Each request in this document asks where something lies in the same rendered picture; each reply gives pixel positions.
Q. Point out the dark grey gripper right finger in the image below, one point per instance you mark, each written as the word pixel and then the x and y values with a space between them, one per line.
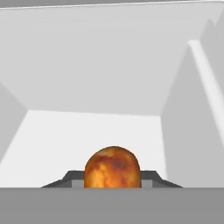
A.
pixel 151 176

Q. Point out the white fridge interior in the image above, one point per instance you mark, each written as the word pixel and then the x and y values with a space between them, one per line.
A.
pixel 96 73

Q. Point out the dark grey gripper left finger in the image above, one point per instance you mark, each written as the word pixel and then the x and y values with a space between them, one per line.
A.
pixel 73 176

